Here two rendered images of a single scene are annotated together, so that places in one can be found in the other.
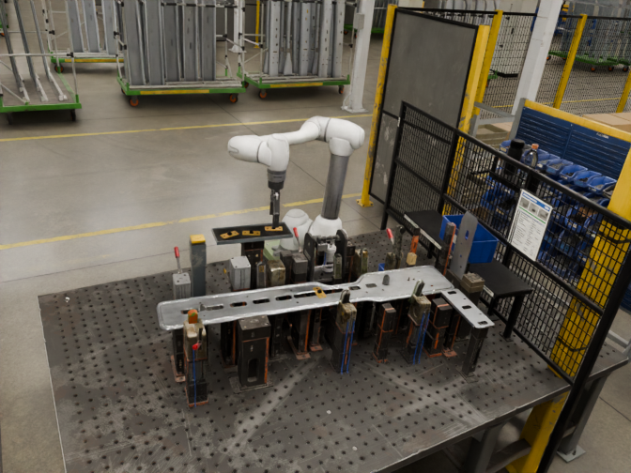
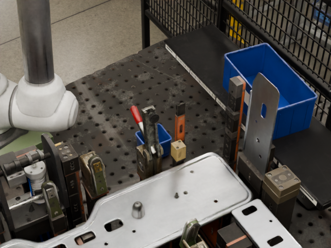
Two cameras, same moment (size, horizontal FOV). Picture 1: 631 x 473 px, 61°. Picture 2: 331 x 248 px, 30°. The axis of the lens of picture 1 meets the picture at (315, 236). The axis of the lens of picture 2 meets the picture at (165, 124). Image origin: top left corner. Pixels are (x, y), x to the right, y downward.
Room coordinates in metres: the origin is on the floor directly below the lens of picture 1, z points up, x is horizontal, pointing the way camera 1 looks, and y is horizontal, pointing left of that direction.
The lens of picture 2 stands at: (1.07, -0.30, 2.39)
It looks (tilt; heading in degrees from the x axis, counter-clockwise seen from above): 44 degrees down; 353
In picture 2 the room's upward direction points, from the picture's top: straight up
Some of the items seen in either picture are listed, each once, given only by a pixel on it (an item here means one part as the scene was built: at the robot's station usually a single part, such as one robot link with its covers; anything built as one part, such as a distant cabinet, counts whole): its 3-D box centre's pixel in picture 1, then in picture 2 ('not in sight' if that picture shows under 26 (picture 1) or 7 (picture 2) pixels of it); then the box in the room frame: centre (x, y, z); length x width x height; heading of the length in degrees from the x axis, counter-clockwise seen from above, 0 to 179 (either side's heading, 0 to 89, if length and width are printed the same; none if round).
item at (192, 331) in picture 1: (196, 362); not in sight; (1.61, 0.42, 0.88); 0.15 x 0.11 x 0.36; 23
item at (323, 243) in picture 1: (322, 276); (34, 209); (2.24, -0.05, 0.94); 0.18 x 0.13 x 0.49; 113
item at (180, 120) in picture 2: (408, 269); (179, 161); (2.38, -0.50, 0.95); 0.03 x 0.01 x 0.50; 113
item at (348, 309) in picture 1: (343, 336); not in sight; (1.88, -0.17, 0.87); 0.12 x 0.09 x 0.35; 23
